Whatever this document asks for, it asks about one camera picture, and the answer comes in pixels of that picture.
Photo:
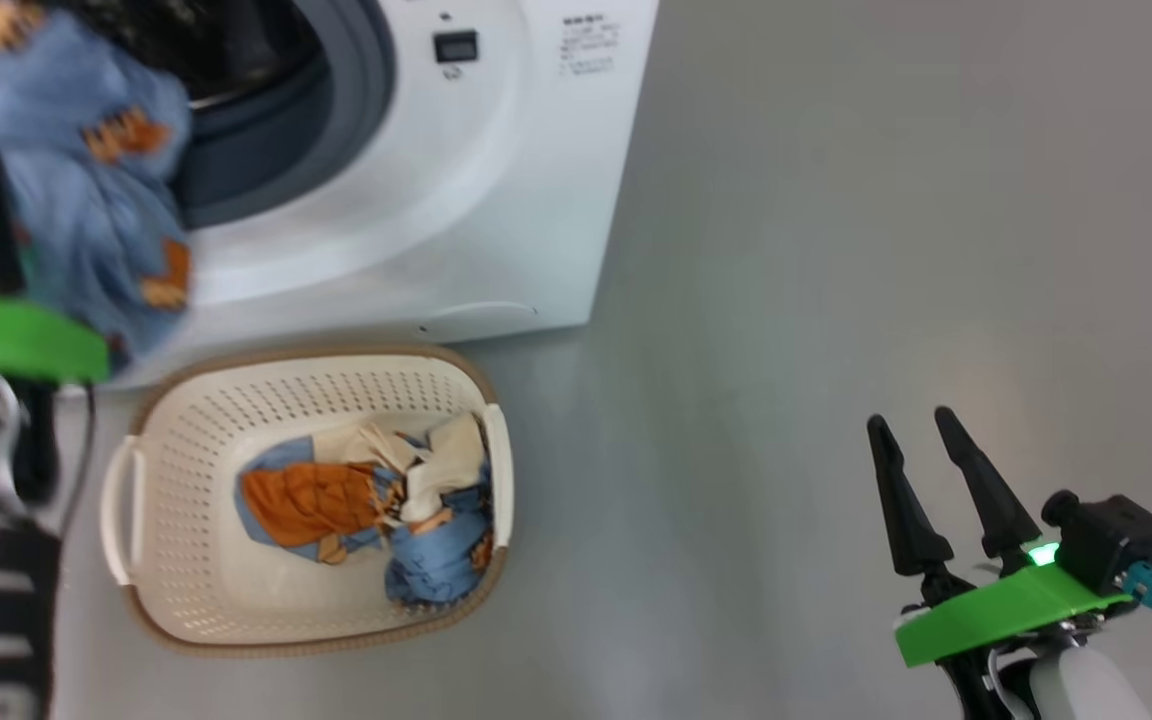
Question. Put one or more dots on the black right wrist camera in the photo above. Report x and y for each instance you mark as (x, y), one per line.
(1111, 535)

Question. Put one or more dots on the grey door gasket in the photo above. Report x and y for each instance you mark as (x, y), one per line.
(356, 80)

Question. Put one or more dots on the cream perforated laundry basket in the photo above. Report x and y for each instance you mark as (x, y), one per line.
(196, 600)

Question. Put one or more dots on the orange and blue garment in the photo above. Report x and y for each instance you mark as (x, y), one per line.
(306, 500)

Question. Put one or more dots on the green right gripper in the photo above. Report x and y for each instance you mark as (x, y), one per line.
(996, 610)

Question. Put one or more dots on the black door lock socket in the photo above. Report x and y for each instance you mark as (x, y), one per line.
(456, 46)

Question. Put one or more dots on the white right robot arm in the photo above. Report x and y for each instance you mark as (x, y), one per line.
(1086, 690)

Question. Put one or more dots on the cream garment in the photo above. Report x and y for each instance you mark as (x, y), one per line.
(446, 470)

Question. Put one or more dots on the printed text label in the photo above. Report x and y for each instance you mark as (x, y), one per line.
(589, 45)

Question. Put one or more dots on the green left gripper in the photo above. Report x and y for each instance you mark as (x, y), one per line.
(16, 335)

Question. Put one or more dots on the blue garment with orange prints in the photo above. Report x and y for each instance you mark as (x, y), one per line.
(86, 200)

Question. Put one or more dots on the round white filter cover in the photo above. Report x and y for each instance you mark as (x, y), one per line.
(481, 318)

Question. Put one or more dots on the steel washing machine drum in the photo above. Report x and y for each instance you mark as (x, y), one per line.
(236, 50)

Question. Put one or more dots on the white front-load washing machine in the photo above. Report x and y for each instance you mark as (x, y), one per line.
(496, 200)

